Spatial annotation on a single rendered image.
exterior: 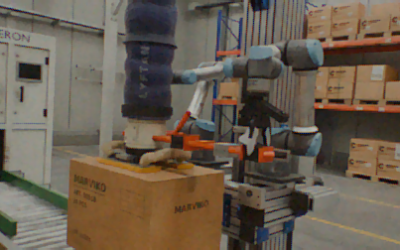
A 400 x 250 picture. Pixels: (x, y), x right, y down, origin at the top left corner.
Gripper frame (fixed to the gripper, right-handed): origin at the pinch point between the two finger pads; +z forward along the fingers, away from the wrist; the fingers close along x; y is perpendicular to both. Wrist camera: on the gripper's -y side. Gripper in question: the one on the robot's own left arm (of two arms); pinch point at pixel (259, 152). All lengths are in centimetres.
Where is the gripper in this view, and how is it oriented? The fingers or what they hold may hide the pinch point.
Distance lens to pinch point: 125.2
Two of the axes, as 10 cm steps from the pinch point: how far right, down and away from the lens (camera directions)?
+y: -7.3, -0.7, 6.8
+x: -6.8, -0.2, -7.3
